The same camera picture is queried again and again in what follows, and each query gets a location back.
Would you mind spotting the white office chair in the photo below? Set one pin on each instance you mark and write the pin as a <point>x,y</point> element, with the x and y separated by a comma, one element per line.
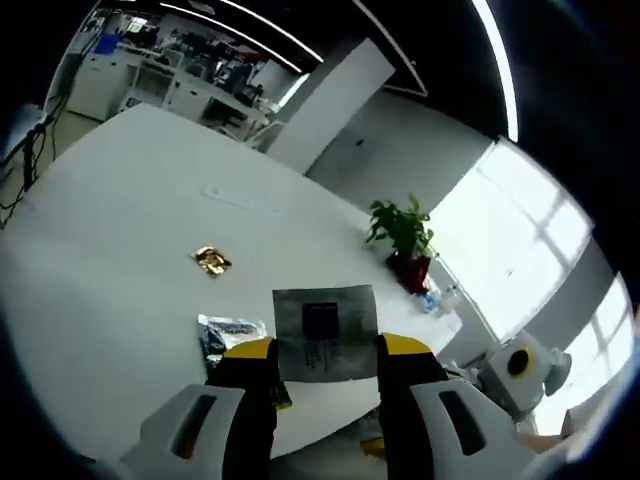
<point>266,134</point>

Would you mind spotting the gold skincare sachet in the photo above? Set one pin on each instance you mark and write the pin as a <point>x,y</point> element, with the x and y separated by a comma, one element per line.
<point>210,260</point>

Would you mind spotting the white side desk black legs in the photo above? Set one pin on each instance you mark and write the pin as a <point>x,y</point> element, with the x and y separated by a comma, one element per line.
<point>20,125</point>

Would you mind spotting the person's right hand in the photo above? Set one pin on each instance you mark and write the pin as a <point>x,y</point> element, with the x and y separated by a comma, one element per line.
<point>542,442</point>

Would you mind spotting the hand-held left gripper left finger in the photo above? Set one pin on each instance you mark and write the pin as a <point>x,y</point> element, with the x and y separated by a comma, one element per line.
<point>245,410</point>

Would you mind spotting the row of white office desks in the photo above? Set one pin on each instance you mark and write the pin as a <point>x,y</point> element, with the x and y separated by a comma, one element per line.
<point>190,90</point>

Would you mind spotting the silver green skincare pouch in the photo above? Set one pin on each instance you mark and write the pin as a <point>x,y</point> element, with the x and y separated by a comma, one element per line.
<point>230,327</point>

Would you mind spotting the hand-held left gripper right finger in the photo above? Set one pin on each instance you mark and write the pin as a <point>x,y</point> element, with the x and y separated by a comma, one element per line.
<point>405,415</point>

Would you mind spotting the large bright window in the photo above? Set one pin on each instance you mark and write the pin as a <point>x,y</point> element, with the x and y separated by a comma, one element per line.
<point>515,225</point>

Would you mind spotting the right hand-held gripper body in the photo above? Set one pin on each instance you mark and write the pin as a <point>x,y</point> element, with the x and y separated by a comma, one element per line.
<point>500,380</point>

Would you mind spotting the small clear spray bottle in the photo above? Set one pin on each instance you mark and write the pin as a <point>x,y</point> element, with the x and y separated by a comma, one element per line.
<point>452,299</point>

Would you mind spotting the potted green plant red wrap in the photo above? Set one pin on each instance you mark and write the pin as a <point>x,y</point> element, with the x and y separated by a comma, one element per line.
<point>400,225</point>

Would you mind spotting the linear ceiling lights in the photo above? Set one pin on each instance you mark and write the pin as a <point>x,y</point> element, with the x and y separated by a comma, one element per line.
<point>504,75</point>

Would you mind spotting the blue storage bin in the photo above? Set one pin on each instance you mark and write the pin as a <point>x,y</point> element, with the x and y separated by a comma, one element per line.
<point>107,44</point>

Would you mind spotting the blue white tissue packet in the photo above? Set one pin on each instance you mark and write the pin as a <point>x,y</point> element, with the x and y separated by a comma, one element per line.
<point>430,302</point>

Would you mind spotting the person's white shirt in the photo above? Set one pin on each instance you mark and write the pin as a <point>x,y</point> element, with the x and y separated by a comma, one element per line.
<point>595,425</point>

